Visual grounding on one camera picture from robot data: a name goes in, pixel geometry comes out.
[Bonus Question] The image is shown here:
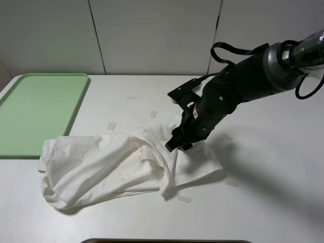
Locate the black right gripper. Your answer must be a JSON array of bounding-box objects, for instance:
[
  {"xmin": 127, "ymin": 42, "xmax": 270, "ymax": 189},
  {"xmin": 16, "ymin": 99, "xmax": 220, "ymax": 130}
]
[{"xmin": 165, "ymin": 101, "xmax": 228, "ymax": 153}]

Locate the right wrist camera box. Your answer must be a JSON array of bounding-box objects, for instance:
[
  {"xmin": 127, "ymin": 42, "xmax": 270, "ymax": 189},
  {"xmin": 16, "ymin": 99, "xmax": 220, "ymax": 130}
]
[{"xmin": 168, "ymin": 77, "xmax": 205, "ymax": 111}]

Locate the white short sleeve shirt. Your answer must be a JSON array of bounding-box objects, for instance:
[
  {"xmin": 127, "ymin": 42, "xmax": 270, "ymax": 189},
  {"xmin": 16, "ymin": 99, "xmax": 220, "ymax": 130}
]
[{"xmin": 38, "ymin": 120, "xmax": 222, "ymax": 211}]

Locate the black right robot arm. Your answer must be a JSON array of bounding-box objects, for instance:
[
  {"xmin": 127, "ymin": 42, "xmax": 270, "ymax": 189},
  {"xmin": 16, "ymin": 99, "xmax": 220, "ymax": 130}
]
[{"xmin": 166, "ymin": 31, "xmax": 323, "ymax": 151}]

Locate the clear tape piece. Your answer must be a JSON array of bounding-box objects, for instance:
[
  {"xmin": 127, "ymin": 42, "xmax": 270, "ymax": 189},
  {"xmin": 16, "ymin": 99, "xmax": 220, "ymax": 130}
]
[
  {"xmin": 222, "ymin": 133, "xmax": 233, "ymax": 140},
  {"xmin": 107, "ymin": 123, "xmax": 116, "ymax": 131},
  {"xmin": 225, "ymin": 180, "xmax": 239, "ymax": 187},
  {"xmin": 150, "ymin": 111, "xmax": 157, "ymax": 118},
  {"xmin": 177, "ymin": 195, "xmax": 191, "ymax": 203}
]

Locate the green plastic tray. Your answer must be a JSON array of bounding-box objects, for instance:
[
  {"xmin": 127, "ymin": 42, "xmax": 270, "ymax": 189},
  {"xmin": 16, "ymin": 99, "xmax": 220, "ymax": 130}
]
[{"xmin": 1, "ymin": 73, "xmax": 90, "ymax": 158}]

